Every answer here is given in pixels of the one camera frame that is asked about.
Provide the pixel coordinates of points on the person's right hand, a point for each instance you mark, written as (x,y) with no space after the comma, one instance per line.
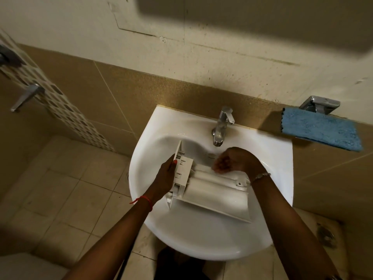
(236,161)

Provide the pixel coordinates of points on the person's left hand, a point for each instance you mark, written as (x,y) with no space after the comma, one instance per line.
(162,180)

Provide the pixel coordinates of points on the person's left thumb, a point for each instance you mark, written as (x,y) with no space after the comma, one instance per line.
(173,166)

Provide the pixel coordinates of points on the person's right fingers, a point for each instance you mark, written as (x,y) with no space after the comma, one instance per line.
(219,166)

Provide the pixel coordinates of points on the white plastic detergent drawer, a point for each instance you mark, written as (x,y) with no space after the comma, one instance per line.
(209,191)

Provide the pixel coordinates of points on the person's left forearm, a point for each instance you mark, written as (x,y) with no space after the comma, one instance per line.
(110,244)

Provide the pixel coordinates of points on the person's right forearm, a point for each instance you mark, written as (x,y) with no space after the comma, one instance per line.
(291,230)

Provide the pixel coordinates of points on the white ceramic sink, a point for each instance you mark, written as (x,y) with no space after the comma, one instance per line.
(209,201)

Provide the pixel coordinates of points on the chrome sink faucet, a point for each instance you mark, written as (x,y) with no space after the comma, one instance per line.
(222,125)

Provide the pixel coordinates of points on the blue microfiber cloth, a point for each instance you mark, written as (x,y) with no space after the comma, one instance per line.
(320,129)

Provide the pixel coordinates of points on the chrome towel holder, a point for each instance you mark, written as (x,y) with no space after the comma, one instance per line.
(320,104)

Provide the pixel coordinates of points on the floor drain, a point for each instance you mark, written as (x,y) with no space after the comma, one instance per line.
(326,236)

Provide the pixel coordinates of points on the white toilet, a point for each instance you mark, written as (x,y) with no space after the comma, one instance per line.
(26,266)

